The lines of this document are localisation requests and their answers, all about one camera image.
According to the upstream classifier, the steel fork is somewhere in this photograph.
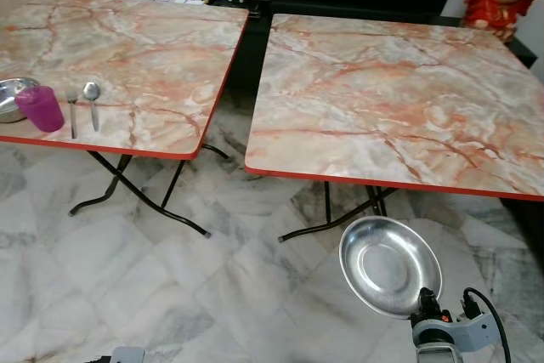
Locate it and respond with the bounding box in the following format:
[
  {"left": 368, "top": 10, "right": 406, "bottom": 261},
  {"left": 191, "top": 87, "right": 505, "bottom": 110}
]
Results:
[{"left": 65, "top": 84, "right": 80, "bottom": 140}]

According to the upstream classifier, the steel spoon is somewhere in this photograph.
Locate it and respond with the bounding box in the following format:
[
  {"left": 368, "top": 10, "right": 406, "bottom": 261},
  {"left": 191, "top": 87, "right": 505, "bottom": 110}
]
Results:
[{"left": 82, "top": 81, "right": 103, "bottom": 133}]

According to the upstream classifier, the steel bowl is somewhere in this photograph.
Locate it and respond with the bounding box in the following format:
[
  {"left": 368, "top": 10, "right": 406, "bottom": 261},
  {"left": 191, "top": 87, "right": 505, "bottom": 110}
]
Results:
[{"left": 0, "top": 77, "right": 41, "bottom": 124}]

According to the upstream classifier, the round steel plate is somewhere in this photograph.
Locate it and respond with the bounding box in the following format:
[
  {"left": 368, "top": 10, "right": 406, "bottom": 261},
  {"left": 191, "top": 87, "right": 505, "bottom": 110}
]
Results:
[{"left": 338, "top": 216, "right": 444, "bottom": 320}]

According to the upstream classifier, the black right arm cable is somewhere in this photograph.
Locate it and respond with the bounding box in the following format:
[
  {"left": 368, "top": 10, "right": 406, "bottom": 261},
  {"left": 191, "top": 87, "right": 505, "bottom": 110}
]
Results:
[{"left": 461, "top": 287, "right": 513, "bottom": 363}]

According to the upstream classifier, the purple plastic cup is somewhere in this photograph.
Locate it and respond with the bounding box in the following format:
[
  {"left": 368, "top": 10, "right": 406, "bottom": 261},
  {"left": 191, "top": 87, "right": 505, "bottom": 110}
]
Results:
[{"left": 14, "top": 84, "right": 66, "bottom": 133}]

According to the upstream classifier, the marble print folding table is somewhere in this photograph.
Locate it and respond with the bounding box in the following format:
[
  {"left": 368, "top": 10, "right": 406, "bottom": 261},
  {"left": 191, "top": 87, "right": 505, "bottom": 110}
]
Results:
[
  {"left": 244, "top": 13, "right": 544, "bottom": 243},
  {"left": 0, "top": 0, "right": 251, "bottom": 239}
]

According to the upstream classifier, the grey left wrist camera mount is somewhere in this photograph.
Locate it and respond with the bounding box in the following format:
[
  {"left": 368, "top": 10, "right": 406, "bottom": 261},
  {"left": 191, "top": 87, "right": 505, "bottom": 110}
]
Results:
[{"left": 108, "top": 346, "right": 146, "bottom": 363}]

